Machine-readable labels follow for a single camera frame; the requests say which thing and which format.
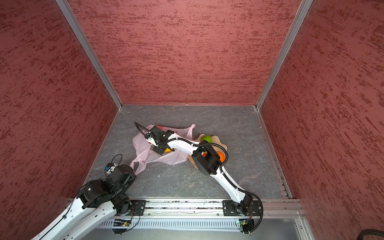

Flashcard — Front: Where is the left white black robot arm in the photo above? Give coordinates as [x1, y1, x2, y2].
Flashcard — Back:
[33, 165, 136, 240]

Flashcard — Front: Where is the aluminium front rail frame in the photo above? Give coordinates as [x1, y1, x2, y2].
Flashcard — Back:
[61, 197, 305, 219]

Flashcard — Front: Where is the right small circuit board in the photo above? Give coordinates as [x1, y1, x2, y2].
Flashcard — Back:
[237, 219, 255, 229]

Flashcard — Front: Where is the white slotted cable duct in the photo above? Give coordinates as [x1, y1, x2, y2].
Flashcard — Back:
[97, 218, 240, 232]

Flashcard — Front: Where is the black corrugated hose corner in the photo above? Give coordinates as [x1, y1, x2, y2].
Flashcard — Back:
[357, 229, 384, 240]

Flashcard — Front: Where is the left small circuit board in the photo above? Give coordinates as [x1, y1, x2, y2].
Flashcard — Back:
[113, 219, 132, 228]

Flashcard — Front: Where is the aluminium corner post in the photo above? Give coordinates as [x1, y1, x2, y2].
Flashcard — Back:
[56, 0, 124, 111]
[256, 0, 313, 111]

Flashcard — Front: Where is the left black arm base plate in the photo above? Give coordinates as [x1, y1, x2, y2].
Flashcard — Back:
[127, 200, 147, 216]

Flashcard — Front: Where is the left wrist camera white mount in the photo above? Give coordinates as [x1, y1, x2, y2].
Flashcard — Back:
[105, 163, 118, 176]

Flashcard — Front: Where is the right aluminium corner post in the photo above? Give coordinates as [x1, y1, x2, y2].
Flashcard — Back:
[256, 0, 313, 111]

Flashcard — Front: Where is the peach scalloped plate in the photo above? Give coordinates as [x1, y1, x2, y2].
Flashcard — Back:
[188, 134, 228, 169]

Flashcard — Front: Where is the small circuit board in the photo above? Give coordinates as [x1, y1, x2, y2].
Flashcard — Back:
[113, 219, 132, 228]
[237, 219, 255, 229]

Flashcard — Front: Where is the orange fake tangerine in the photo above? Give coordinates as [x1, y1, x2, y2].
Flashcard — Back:
[218, 152, 226, 163]

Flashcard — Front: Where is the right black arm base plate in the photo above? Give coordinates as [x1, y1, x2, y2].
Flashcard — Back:
[222, 200, 264, 217]

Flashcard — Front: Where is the left aluminium corner post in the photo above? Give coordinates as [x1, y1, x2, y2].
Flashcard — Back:
[56, 0, 124, 111]

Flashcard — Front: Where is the green fake lime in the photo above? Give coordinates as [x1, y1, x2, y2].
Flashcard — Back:
[201, 135, 213, 143]

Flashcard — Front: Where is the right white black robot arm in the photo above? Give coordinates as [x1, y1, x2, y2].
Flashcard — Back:
[144, 126, 253, 216]

